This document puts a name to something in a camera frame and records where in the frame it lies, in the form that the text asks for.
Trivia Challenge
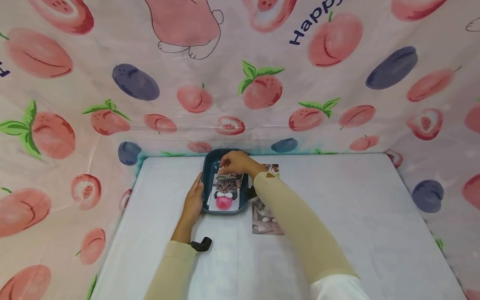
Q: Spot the person's left hand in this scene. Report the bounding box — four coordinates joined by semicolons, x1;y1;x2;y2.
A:
171;172;205;244

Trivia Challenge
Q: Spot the person's right hand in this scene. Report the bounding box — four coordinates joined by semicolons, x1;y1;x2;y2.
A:
218;150;268;180

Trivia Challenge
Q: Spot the greenish photo card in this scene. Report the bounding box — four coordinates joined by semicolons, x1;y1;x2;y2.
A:
216;166;244;181

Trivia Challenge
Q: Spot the blue plastic tray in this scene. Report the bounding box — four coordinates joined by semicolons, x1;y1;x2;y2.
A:
201;148;250;215

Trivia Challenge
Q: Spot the person's left forearm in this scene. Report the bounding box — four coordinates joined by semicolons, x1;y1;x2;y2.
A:
143;240;198;300

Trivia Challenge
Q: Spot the person's right forearm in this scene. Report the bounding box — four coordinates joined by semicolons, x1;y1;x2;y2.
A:
252;170;373;300

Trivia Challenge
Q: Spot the cat photo with pink ball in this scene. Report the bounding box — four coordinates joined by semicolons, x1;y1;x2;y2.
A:
207;174;241;212

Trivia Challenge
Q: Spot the grey kitten photo card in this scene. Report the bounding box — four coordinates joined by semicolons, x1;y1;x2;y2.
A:
251;197;285;236

